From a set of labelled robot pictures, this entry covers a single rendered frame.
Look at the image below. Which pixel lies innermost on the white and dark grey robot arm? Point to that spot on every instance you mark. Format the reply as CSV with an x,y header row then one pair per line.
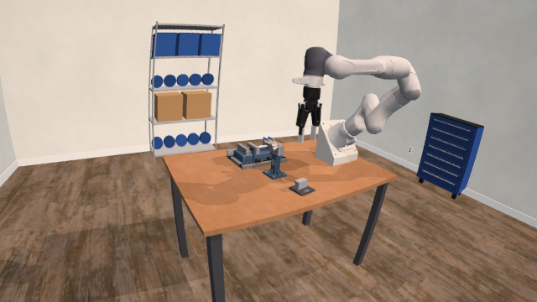
x,y
372,113

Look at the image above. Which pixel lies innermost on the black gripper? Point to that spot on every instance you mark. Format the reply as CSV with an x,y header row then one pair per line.
x,y
311,97

